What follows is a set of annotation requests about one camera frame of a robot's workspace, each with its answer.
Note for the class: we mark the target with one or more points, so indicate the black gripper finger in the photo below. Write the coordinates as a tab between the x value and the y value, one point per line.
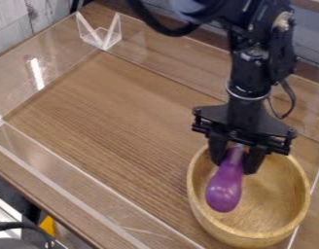
216	147
254	159

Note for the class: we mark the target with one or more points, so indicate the purple toy eggplant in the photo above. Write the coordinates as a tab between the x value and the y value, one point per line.
225	187

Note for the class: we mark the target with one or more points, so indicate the brown wooden bowl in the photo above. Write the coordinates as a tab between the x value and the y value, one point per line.
273	206

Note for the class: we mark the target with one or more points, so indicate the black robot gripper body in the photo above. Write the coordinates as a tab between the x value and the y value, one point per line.
243	121

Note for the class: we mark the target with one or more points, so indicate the clear acrylic tray enclosure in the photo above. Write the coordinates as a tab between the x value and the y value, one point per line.
95	129

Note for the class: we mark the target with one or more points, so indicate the clear acrylic corner bracket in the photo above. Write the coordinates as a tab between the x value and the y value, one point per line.
100	37

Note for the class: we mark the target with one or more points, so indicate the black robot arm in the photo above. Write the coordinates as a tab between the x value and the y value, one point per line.
259	27

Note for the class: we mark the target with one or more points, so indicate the black device with yellow part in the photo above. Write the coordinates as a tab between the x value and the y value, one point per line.
23	228

